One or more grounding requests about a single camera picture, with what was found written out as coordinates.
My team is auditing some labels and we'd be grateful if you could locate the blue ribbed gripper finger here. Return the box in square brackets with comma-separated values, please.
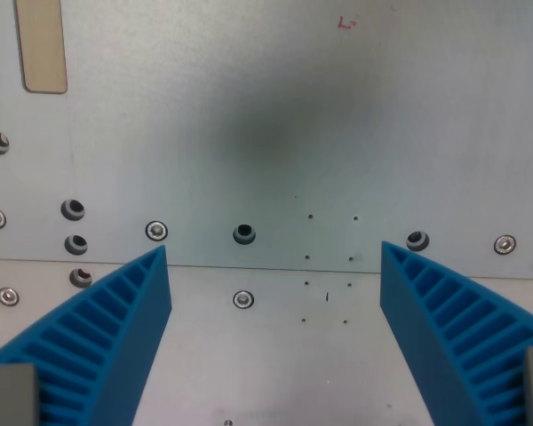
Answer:
[379, 241, 533, 426]
[0, 244, 173, 426]

